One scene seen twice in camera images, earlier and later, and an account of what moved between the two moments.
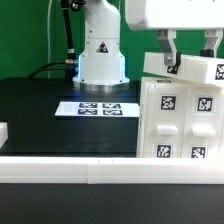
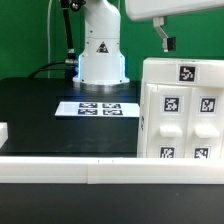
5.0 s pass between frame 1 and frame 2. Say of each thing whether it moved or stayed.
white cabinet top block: moved
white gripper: moved
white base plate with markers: stayed
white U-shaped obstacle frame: stayed
